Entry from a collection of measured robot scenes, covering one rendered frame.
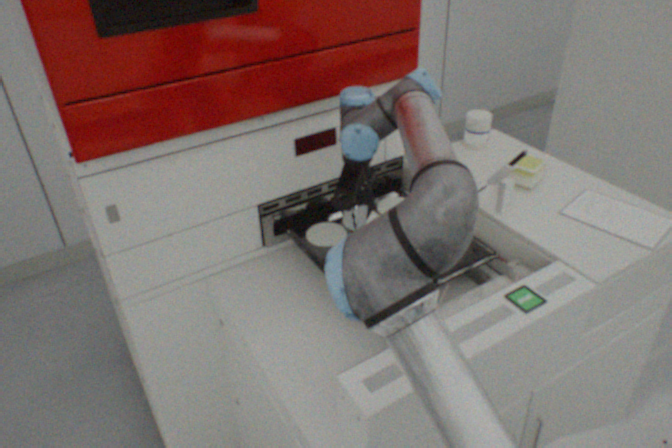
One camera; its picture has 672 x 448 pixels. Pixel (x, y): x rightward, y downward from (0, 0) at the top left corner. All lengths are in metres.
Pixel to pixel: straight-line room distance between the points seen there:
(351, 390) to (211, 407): 0.84
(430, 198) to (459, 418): 0.29
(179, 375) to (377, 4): 1.06
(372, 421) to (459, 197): 0.39
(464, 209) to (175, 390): 1.08
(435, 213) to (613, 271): 0.59
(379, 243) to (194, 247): 0.68
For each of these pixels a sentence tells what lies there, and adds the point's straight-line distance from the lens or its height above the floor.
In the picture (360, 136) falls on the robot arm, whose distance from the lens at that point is 1.06.
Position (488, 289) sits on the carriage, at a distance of 1.25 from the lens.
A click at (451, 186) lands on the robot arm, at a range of 0.75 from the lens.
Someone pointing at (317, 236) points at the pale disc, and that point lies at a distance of 1.34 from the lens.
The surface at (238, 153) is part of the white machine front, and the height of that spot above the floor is 1.13.
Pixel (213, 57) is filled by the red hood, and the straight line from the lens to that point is 1.11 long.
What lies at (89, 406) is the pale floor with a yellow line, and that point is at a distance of 2.33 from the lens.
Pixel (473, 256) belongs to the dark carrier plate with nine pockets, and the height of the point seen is 0.90.
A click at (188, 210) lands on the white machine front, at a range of 1.28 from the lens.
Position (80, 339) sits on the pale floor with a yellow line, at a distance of 2.60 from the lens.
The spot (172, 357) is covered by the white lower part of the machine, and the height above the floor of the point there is 0.61.
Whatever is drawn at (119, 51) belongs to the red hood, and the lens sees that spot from 1.06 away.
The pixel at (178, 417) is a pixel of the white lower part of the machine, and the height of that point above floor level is 0.38.
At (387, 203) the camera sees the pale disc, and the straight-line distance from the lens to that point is 1.46.
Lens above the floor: 1.70
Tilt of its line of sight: 33 degrees down
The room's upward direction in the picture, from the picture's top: 2 degrees counter-clockwise
